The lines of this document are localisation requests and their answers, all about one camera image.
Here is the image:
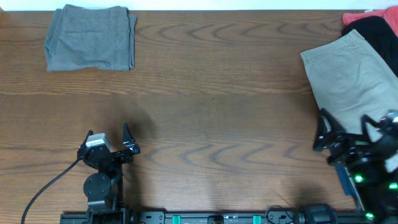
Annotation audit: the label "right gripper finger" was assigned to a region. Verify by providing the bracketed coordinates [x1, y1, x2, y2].
[313, 108, 346, 151]
[361, 114, 388, 137]

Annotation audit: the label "grey shorts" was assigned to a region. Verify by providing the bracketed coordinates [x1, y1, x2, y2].
[44, 4, 137, 72]

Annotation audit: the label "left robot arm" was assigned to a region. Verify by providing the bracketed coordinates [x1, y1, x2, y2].
[77, 123, 141, 223]

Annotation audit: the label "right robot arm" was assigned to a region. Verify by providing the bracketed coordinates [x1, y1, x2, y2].
[313, 109, 397, 223]

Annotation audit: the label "beige khaki shorts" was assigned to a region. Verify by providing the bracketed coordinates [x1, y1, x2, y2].
[300, 30, 397, 134]

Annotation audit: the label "black garment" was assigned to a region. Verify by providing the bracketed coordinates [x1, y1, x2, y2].
[341, 16, 397, 76]

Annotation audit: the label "red garment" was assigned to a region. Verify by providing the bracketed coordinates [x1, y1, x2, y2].
[343, 6, 398, 35]

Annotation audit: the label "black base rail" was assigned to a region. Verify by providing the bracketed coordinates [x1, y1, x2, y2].
[60, 204, 372, 224]

